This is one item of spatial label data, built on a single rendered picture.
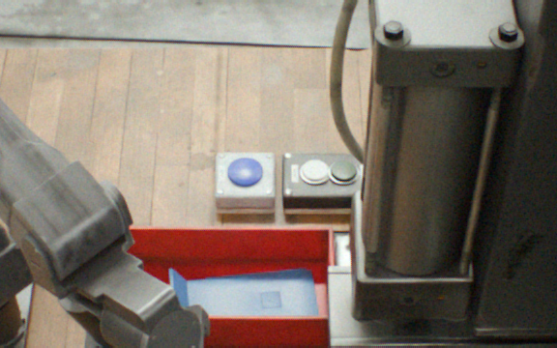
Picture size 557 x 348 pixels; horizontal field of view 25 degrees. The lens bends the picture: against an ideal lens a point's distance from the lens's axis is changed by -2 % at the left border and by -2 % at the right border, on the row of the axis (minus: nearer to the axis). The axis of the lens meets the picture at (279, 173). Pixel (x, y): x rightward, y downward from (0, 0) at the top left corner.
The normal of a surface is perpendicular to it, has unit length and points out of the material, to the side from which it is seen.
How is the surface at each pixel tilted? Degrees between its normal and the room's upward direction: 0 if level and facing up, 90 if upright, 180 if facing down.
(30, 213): 20
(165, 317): 72
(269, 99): 0
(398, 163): 90
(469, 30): 0
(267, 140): 0
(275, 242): 90
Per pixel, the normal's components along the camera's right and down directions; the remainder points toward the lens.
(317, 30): 0.01, -0.65
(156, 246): 0.00, 0.76
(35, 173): 0.26, -0.44
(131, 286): -0.22, -0.79
